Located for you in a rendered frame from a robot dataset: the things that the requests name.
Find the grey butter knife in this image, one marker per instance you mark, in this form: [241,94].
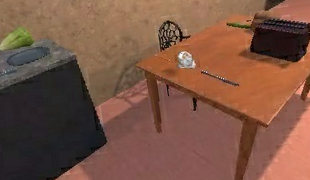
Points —
[219,78]

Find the brown wooden table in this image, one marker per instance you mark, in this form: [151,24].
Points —
[248,75]

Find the black counter with stone top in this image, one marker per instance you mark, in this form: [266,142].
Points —
[30,129]

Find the grey oval sink basin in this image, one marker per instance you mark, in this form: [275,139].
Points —
[28,56]

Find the black toaster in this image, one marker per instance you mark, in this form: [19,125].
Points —
[281,39]

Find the green lettuce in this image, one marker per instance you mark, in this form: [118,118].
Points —
[17,39]

